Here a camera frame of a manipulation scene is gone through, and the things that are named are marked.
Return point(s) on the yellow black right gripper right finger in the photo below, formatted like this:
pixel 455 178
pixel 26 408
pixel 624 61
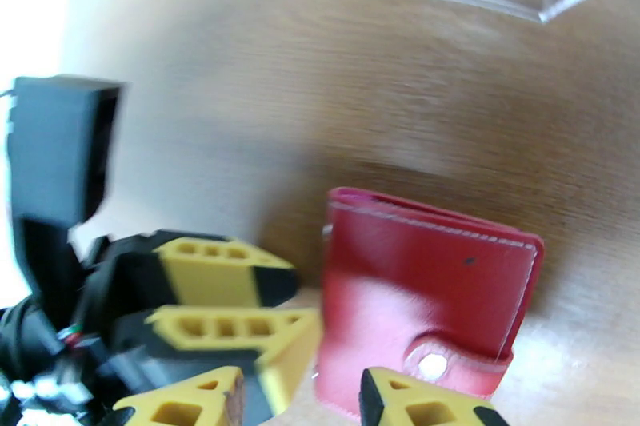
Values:
pixel 425 407

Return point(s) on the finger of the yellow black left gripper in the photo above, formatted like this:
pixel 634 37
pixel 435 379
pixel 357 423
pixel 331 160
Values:
pixel 220 267
pixel 240 334

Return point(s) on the red leather card holder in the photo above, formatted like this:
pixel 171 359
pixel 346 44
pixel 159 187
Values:
pixel 410 289

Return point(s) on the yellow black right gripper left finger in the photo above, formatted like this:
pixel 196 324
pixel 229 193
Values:
pixel 190 404

